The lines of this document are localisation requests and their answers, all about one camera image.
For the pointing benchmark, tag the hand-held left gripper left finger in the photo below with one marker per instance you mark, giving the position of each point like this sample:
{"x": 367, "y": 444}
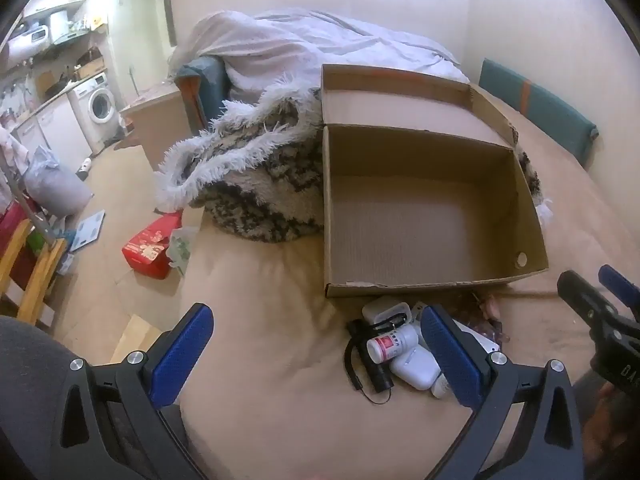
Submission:
{"x": 181, "y": 355}

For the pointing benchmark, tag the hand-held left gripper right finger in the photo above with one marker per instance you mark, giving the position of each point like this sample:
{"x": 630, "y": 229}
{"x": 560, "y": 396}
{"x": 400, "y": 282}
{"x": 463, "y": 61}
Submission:
{"x": 450, "y": 360}

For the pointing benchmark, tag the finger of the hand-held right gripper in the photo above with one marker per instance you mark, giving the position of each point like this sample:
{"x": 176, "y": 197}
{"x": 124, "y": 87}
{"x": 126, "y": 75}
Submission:
{"x": 620, "y": 285}
{"x": 582, "y": 295}

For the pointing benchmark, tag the white plug adapter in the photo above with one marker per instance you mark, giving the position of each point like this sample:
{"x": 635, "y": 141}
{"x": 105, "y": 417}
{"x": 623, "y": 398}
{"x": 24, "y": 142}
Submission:
{"x": 415, "y": 367}

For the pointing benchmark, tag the white labelled box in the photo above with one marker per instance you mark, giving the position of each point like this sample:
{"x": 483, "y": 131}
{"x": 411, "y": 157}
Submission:
{"x": 482, "y": 342}

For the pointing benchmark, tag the white pill bottle red label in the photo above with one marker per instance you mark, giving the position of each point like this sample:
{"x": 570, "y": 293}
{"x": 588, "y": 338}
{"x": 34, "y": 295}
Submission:
{"x": 392, "y": 342}

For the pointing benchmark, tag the small pink object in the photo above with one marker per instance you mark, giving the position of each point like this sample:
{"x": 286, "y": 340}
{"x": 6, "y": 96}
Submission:
{"x": 490, "y": 306}

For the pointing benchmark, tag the brown cardboard box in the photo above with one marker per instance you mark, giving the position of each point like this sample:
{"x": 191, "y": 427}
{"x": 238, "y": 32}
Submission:
{"x": 415, "y": 210}

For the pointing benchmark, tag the person's right hand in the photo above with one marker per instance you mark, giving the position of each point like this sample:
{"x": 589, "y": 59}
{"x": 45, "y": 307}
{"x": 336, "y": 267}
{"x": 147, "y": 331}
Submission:
{"x": 612, "y": 425}

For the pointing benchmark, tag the flat cardboard piece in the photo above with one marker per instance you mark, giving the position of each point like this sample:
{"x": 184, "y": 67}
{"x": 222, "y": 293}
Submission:
{"x": 137, "y": 340}

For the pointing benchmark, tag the white rounded case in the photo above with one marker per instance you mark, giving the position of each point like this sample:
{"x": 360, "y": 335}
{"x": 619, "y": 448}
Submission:
{"x": 382, "y": 309}

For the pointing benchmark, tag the green and white plastic bag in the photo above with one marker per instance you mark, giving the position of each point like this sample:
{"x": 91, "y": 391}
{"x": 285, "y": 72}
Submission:
{"x": 182, "y": 250}

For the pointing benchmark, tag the red package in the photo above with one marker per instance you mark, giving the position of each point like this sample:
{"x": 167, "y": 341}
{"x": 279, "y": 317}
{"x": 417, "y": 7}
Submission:
{"x": 147, "y": 252}

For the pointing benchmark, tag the bathroom scale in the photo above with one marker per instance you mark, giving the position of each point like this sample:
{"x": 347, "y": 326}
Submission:
{"x": 87, "y": 232}

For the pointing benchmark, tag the wooden chair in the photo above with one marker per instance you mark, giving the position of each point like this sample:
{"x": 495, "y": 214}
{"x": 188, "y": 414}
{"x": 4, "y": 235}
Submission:
{"x": 35, "y": 270}

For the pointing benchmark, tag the black and white shaggy blanket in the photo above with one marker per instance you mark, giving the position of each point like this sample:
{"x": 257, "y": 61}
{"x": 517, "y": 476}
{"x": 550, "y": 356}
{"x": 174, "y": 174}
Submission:
{"x": 250, "y": 175}

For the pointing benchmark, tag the teal cushion with orange stripe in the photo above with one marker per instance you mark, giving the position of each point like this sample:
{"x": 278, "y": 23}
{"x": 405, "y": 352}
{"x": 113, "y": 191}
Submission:
{"x": 540, "y": 102}

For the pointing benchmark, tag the grey stuffed bag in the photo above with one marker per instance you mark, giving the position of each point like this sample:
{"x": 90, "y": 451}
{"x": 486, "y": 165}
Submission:
{"x": 55, "y": 185}

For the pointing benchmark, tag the wooden bedside cabinet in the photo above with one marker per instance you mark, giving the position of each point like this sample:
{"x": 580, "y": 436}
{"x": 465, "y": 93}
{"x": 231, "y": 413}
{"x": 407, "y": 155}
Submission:
{"x": 160, "y": 125}

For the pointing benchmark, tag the white kitchen cabinet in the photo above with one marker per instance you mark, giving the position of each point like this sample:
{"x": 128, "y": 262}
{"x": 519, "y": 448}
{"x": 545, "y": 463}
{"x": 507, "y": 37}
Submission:
{"x": 50, "y": 127}

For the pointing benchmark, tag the white washing machine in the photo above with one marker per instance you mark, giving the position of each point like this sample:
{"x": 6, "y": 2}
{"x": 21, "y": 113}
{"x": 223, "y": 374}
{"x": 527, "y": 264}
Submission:
{"x": 97, "y": 105}

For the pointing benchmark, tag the white duvet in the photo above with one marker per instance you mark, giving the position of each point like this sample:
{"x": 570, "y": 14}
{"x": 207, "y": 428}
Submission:
{"x": 300, "y": 45}

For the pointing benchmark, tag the white countertop appliance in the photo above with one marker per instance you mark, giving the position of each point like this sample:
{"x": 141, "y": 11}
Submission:
{"x": 30, "y": 37}

